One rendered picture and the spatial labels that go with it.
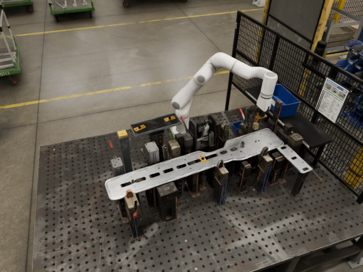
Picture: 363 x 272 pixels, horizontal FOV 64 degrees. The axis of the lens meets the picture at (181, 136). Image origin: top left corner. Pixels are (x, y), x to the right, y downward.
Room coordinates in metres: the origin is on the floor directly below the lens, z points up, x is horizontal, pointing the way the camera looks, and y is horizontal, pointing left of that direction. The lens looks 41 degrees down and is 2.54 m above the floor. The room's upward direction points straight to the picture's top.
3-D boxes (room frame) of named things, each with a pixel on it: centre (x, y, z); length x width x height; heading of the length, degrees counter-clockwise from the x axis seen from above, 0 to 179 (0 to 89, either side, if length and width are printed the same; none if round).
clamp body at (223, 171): (1.37, -0.28, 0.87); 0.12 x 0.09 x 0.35; 25
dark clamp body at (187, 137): (1.67, -0.04, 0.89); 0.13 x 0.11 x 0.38; 25
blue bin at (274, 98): (2.14, -0.86, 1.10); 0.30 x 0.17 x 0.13; 18
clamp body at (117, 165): (1.41, 0.45, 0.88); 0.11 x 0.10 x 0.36; 25
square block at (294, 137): (1.70, -0.88, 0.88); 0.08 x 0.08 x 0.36; 25
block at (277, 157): (1.56, -0.73, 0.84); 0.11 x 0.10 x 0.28; 25
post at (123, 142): (1.61, 0.43, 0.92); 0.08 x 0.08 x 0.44; 25
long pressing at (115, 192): (1.49, -0.14, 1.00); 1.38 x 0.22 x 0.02; 115
